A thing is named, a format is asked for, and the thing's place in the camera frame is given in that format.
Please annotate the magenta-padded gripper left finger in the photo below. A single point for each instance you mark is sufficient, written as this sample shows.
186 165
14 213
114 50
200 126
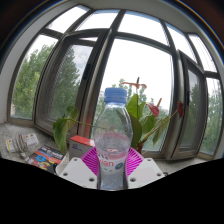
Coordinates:
80 170

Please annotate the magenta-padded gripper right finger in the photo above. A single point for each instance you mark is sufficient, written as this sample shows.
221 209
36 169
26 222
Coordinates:
146 170

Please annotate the clear plastic water bottle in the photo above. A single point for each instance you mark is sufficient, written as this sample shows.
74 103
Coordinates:
112 133

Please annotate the white and red filament box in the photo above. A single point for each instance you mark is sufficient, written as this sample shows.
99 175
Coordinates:
80 145

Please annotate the dark colourful book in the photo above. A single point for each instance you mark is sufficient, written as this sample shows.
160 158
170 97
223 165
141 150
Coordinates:
45 156

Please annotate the anthurium plant in white pot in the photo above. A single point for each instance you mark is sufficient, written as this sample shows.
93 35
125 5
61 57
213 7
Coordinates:
143 123

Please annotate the dark-framed window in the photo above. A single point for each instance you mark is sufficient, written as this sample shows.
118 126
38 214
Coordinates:
96 66

